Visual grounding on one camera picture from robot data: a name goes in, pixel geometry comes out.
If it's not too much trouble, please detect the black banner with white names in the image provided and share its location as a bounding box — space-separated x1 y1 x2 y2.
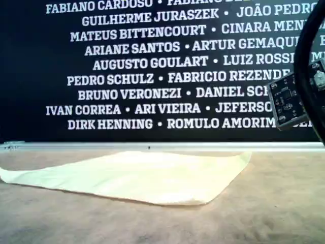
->
0 0 325 143

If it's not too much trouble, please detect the pale yellow cloth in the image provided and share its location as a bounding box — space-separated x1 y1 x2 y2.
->
0 150 252 206

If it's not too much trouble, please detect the brown felt table mat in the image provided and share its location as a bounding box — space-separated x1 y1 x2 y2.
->
0 150 325 244

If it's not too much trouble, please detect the aluminium back frame rail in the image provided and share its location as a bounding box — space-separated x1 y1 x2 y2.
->
0 141 325 154

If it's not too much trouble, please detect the black camera cable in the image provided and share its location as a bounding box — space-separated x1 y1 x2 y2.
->
291 0 325 149

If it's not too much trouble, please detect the black camera circuit board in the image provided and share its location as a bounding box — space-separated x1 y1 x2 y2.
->
268 58 325 132

